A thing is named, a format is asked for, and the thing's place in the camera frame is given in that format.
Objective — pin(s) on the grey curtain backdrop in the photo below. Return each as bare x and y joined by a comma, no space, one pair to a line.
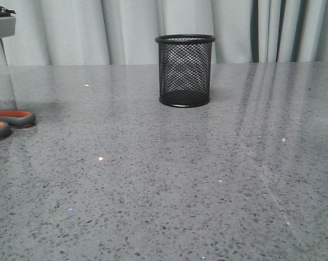
124,32

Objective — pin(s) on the black mesh pen bucket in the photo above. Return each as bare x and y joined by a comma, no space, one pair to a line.
184,69

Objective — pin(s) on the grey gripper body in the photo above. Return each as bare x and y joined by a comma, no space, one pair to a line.
7,22

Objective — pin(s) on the grey orange handled scissors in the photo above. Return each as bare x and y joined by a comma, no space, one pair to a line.
15,118

